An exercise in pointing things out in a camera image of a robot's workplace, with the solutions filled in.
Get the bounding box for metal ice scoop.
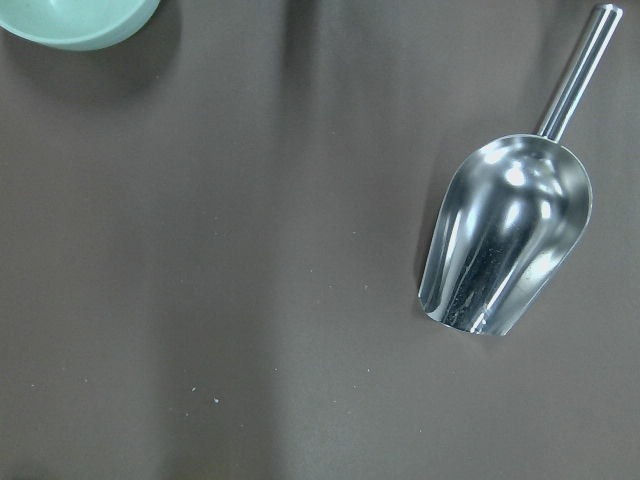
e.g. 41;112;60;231
418;3;623;336

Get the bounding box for green ceramic bowl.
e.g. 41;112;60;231
1;0;160;51

